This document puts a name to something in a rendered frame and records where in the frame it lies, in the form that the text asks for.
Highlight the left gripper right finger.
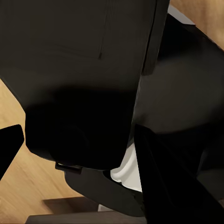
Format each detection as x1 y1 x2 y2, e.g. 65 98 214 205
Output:
134 124 224 224

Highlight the digital camera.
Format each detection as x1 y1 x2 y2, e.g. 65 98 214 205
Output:
0 0 170 175

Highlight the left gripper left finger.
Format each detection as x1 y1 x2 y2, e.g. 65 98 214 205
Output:
0 124 24 180

